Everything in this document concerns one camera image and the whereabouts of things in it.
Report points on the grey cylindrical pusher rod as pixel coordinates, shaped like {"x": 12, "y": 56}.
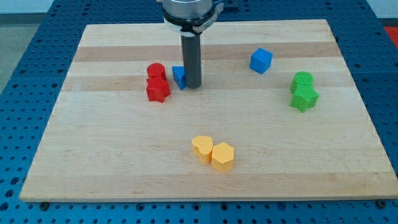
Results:
{"x": 191, "y": 51}

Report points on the blue cube block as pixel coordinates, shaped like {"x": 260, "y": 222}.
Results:
{"x": 261, "y": 60}

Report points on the blue triangle block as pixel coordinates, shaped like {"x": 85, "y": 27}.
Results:
{"x": 179, "y": 76}

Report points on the red cylinder block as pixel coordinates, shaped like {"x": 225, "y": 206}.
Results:
{"x": 156, "y": 70}

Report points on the red star block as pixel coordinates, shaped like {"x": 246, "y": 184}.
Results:
{"x": 157, "y": 89}

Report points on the yellow heart block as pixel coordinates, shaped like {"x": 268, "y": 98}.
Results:
{"x": 203, "y": 148}

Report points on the light wooden board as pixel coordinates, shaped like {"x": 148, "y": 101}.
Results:
{"x": 106, "y": 142}

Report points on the green cylinder block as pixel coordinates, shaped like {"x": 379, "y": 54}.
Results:
{"x": 301, "y": 79}

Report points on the yellow hexagon block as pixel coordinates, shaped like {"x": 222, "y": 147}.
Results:
{"x": 222, "y": 157}

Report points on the green star block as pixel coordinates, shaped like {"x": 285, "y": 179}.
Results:
{"x": 303, "y": 98}

